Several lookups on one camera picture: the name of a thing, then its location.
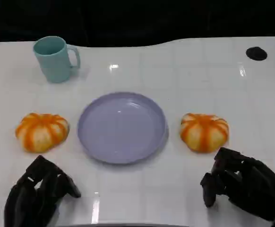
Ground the black table cable grommet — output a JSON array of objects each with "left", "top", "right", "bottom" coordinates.
[{"left": 245, "top": 47, "right": 268, "bottom": 61}]

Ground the pale green mug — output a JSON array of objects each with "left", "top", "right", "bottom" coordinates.
[{"left": 33, "top": 35, "right": 81, "bottom": 84}]

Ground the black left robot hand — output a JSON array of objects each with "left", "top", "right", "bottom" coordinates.
[{"left": 4, "top": 155, "right": 82, "bottom": 227}]

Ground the lilac plate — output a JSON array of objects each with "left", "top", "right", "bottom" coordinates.
[{"left": 77, "top": 91, "right": 169, "bottom": 166}]

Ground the orange and white bread roll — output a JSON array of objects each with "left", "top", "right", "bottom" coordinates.
[
  {"left": 15, "top": 113, "right": 70, "bottom": 153},
  {"left": 180, "top": 113, "right": 230, "bottom": 154}
]

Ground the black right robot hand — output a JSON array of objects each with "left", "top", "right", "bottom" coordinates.
[{"left": 200, "top": 147, "right": 275, "bottom": 222}]

